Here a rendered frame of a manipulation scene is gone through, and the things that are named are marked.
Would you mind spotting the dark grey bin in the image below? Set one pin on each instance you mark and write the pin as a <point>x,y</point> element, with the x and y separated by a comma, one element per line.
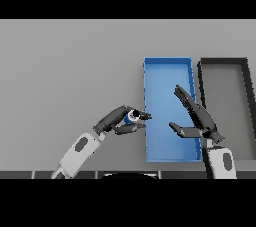
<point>230,104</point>

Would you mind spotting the blue bin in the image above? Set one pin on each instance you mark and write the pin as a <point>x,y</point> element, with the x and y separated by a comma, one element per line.
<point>166,104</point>

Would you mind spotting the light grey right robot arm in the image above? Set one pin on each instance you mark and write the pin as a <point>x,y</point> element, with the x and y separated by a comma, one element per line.
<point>220,162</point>

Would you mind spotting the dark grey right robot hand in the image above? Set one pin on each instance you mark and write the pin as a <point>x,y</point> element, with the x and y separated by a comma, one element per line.
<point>200,116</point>

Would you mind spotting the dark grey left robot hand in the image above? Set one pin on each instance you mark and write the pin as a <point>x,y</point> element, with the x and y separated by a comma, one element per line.
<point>113,117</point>

